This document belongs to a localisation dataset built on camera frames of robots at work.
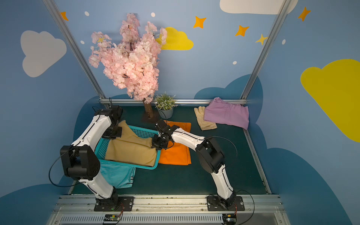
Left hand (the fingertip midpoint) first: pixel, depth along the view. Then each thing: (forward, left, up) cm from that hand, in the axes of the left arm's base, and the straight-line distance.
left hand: (111, 135), depth 84 cm
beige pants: (-4, -11, -6) cm, 14 cm away
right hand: (-2, -25, -7) cm, 26 cm away
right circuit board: (-38, -69, -16) cm, 81 cm away
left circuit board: (-40, -8, -16) cm, 44 cm away
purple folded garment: (+36, -76, -15) cm, 85 cm away
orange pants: (-5, -39, -13) cm, 42 cm away
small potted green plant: (+28, -31, +1) cm, 42 cm away
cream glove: (+23, -61, -17) cm, 67 cm away
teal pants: (-20, -8, -12) cm, 25 cm away
